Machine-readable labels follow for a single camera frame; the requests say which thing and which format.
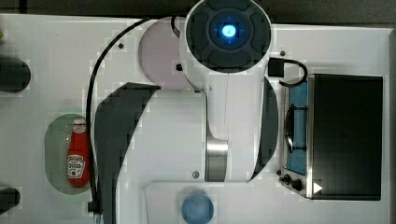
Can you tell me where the red felt ketchup bottle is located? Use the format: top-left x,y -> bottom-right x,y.
66,118 -> 90,188

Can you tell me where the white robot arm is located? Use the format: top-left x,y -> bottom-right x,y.
93,0 -> 277,224

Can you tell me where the silver black toaster oven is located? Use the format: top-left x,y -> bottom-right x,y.
277,74 -> 383,201

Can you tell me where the black bowl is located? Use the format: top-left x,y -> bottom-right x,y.
0,188 -> 21,215

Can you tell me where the black frying pan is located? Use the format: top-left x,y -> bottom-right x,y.
0,55 -> 31,93

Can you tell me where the blue cup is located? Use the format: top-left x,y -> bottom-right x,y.
181,192 -> 214,224

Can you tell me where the green oval strainer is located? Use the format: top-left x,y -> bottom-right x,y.
44,114 -> 90,195

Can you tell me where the lilac round plate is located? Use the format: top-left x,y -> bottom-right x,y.
138,17 -> 191,91

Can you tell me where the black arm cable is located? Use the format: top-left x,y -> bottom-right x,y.
85,16 -> 161,215

